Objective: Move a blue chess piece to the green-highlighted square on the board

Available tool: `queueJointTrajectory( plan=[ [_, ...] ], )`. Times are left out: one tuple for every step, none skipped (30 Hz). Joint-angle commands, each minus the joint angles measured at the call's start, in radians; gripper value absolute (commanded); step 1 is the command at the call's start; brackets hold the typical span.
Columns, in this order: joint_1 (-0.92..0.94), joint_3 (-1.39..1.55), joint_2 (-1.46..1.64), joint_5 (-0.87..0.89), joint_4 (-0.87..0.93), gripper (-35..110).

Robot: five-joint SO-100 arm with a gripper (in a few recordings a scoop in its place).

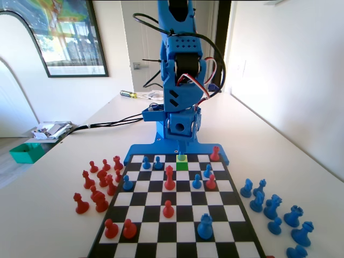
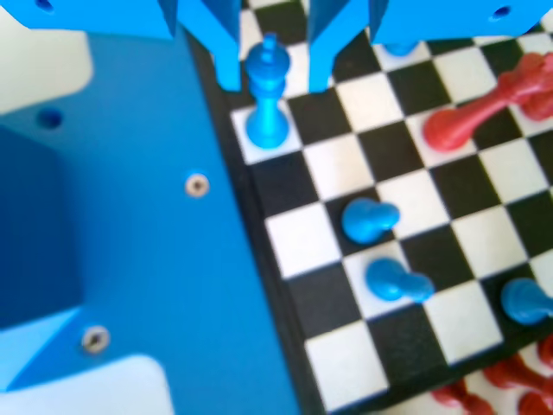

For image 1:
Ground red chess king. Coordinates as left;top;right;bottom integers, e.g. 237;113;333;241
164;165;176;191

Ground blue chess knight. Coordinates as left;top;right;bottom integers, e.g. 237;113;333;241
240;178;254;198
263;193;283;220

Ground blue chess rook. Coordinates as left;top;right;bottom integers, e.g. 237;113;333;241
283;205;304;227
197;213;214;240

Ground black and white chessboard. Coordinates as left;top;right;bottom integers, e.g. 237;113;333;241
87;153;267;258

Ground pile of paper clutter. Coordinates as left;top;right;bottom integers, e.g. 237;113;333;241
31;121;77;140

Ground green plastic box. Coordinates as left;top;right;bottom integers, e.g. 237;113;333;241
9;142;45;164

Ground white arched panel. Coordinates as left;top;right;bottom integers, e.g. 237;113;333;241
0;10;51;135

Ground white red servo wires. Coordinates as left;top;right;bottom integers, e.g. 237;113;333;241
176;58;219;109

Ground blue base plate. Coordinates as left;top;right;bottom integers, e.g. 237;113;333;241
124;133;231;166

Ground black camera cable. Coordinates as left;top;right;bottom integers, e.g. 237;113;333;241
133;12;227;95

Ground black power cable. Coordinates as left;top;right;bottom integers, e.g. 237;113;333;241
58;112;145;139
88;117;145;129

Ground yellow handled screwdriver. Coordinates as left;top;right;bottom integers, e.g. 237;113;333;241
119;90;151;101

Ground dark framed wall picture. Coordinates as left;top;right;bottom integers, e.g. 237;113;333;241
0;0;110;78

